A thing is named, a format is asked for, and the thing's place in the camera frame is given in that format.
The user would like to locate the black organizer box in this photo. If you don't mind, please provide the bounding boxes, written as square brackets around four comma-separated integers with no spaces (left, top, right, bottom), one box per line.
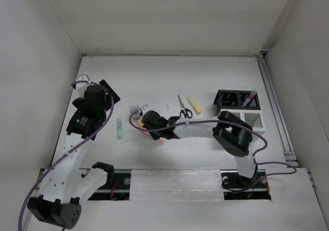
[213,90,261,112]

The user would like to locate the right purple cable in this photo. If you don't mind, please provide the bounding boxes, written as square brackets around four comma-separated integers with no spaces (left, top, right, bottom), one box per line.
[128,111,298,188]

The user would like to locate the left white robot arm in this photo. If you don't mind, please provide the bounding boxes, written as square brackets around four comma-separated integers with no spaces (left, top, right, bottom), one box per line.
[18,77,120,230]

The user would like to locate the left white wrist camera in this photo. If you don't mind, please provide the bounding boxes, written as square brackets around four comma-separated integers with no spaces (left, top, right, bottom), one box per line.
[71,74,92,98]

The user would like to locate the blue pen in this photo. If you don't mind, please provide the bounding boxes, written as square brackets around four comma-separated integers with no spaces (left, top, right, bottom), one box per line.
[243,89,255,107]

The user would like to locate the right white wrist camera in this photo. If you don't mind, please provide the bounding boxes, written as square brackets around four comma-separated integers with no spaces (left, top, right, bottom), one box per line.
[141,104,152,114]

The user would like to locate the purple cable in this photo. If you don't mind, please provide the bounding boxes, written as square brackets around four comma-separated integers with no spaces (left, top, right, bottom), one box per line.
[128,111,298,188]
[17,80,115,231]

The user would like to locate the green highlighter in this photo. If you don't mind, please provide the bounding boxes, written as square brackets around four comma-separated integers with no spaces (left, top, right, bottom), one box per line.
[117,117,122,140]

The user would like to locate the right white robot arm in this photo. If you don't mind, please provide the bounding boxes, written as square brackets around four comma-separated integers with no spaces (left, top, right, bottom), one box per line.
[141,110,258,189]

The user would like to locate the paper clip jar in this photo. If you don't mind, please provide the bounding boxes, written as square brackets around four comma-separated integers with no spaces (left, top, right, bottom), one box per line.
[130,106,142,120]

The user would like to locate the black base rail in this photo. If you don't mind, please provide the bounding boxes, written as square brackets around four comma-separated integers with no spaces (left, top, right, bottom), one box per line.
[90,169,271,202]

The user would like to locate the white organizer box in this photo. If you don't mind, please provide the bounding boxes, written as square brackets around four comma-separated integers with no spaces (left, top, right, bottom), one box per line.
[218,109,266,136]

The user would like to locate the orange highlighter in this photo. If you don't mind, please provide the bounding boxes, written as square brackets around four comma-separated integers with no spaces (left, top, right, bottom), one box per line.
[136,120,149,137]

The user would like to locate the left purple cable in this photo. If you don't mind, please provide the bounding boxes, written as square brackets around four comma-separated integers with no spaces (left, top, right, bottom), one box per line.
[17,80,115,231]

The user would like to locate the black handled scissors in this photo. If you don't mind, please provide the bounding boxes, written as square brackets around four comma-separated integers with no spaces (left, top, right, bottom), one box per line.
[177,95,193,119]

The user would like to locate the red pen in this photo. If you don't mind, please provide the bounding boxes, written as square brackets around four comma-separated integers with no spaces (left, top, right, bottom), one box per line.
[245,91,258,106]

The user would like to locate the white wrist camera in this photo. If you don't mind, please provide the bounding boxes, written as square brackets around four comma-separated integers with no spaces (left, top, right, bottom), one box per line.
[71,74,92,98]
[141,104,152,114]

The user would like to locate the yellow highlighter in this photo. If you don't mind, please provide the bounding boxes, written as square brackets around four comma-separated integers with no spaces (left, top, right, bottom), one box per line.
[187,96,202,115]

